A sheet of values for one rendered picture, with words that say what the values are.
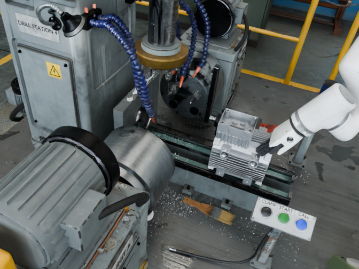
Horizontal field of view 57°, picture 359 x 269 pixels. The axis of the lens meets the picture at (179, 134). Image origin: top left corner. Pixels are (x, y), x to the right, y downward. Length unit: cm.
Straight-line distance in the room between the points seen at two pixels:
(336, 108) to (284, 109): 97
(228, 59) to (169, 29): 55
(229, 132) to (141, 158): 34
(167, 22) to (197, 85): 42
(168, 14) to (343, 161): 109
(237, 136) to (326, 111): 31
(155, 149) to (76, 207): 42
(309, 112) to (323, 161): 70
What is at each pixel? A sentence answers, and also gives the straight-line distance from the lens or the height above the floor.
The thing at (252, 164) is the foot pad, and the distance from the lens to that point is 115.
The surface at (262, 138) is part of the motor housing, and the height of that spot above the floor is 111.
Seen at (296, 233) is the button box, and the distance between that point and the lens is 103.
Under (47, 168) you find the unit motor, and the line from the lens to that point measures 67.
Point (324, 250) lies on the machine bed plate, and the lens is 136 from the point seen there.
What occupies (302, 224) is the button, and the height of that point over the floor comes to 107.
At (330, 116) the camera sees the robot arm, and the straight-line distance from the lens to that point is 100.
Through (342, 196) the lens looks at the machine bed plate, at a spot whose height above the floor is 80.
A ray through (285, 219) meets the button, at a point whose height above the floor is 107.
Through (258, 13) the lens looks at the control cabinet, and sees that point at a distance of 435.
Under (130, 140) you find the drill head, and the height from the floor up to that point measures 116.
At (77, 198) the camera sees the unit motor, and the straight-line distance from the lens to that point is 66.
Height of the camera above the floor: 183
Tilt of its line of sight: 40 degrees down
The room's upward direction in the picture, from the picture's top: 7 degrees clockwise
